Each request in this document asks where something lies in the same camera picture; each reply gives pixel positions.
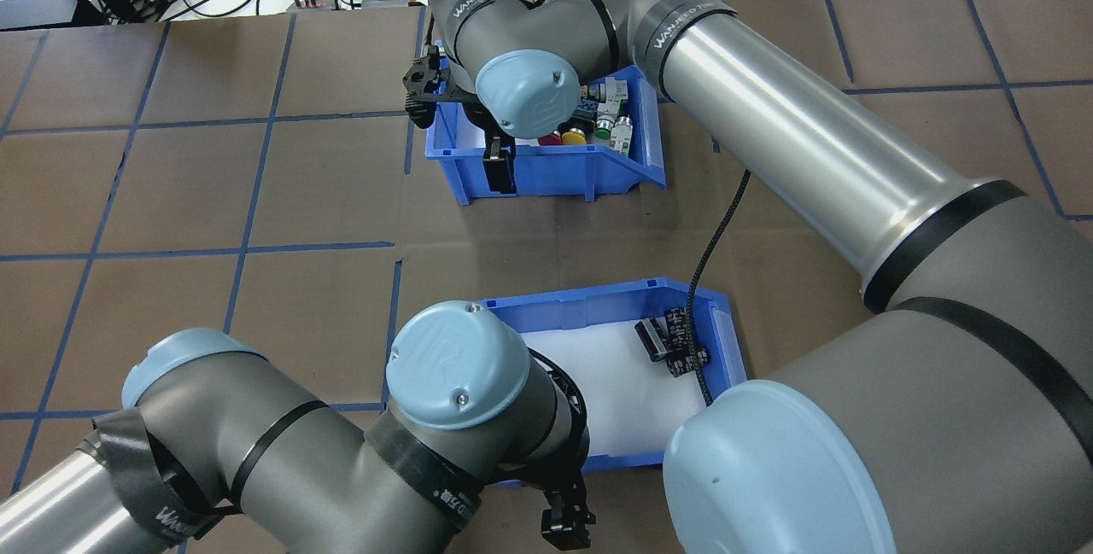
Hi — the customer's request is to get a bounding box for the blue plastic battery bin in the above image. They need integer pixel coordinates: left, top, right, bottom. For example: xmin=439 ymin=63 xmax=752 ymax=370
xmin=475 ymin=278 xmax=751 ymax=488

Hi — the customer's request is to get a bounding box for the white foam liner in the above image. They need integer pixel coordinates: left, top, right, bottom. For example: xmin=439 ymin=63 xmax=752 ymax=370
xmin=515 ymin=318 xmax=715 ymax=458
xmin=450 ymin=76 xmax=652 ymax=166

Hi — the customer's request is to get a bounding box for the black printed cylindrical battery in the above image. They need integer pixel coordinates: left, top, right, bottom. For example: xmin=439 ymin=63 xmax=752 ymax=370
xmin=666 ymin=346 xmax=711 ymax=378
xmin=664 ymin=307 xmax=691 ymax=359

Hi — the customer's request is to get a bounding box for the black flat box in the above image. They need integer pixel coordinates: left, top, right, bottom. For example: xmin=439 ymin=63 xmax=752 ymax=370
xmin=0 ymin=0 xmax=86 ymax=31

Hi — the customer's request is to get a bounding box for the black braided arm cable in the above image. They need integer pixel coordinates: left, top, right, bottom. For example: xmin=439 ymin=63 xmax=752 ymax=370
xmin=517 ymin=347 xmax=592 ymax=452
xmin=528 ymin=0 xmax=754 ymax=408

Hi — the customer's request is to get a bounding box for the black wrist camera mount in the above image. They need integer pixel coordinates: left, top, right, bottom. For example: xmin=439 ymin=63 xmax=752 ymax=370
xmin=401 ymin=53 xmax=455 ymax=130

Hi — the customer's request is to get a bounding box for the blue plastic button bin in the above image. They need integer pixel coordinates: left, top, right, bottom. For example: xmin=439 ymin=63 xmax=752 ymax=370
xmin=424 ymin=42 xmax=669 ymax=207

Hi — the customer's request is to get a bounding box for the plain dark cylindrical battery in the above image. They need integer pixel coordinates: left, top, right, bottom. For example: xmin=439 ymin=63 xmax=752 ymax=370
xmin=634 ymin=318 xmax=671 ymax=364

